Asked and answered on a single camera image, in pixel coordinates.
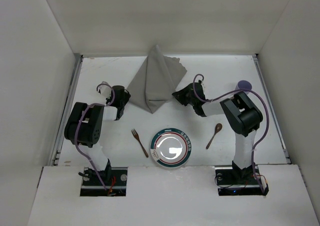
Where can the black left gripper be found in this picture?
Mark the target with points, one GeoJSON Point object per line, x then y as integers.
{"type": "Point", "coordinates": [125, 98]}

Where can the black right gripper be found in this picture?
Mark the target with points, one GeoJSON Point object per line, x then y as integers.
{"type": "Point", "coordinates": [184, 95]}

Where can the grey cloth napkin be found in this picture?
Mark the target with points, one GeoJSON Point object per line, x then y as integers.
{"type": "Point", "coordinates": [156, 80]}

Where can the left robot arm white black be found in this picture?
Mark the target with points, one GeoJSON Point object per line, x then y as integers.
{"type": "Point", "coordinates": [84, 125]}

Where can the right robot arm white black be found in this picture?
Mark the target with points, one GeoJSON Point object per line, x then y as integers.
{"type": "Point", "coordinates": [243, 116]}

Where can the brown wooden fork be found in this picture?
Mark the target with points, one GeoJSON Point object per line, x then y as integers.
{"type": "Point", "coordinates": [136, 136]}

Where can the brown wooden spoon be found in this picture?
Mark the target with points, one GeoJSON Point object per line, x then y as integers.
{"type": "Point", "coordinates": [217, 129]}

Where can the lilac plastic cup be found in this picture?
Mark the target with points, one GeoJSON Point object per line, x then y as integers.
{"type": "Point", "coordinates": [243, 84]}

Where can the white plate green red rim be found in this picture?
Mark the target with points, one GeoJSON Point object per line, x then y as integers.
{"type": "Point", "coordinates": [170, 148]}

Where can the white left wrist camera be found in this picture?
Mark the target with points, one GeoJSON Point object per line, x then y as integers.
{"type": "Point", "coordinates": [105, 90]}

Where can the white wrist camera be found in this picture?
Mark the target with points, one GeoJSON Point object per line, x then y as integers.
{"type": "Point", "coordinates": [105, 90]}
{"type": "Point", "coordinates": [201, 82]}

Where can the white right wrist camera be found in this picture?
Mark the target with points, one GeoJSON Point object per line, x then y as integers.
{"type": "Point", "coordinates": [201, 82]}

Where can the right aluminium table rail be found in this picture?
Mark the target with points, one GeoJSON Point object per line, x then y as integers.
{"type": "Point", "coordinates": [271, 108]}

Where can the aluminium table rail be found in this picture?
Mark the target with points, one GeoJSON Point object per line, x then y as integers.
{"type": "Point", "coordinates": [271, 108]}
{"type": "Point", "coordinates": [58, 143]}

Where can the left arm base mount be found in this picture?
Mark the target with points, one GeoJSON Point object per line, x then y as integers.
{"type": "Point", "coordinates": [115, 181]}

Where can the left aluminium table rail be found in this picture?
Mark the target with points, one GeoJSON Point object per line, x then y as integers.
{"type": "Point", "coordinates": [58, 143]}

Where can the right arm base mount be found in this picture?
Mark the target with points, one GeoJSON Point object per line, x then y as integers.
{"type": "Point", "coordinates": [229, 183]}

